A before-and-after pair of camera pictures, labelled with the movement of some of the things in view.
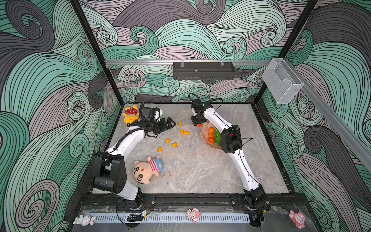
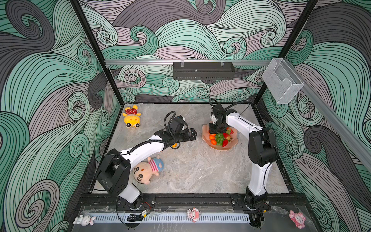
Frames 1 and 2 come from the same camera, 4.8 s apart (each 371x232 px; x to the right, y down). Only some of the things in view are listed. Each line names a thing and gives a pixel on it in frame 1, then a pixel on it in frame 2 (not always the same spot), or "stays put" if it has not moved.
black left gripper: x=163 y=127 → x=186 y=137
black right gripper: x=194 y=122 → x=211 y=130
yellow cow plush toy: x=131 y=114 stays put
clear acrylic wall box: x=282 y=81 stays put
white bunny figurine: x=84 y=220 stays put
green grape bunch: x=217 y=137 stays put
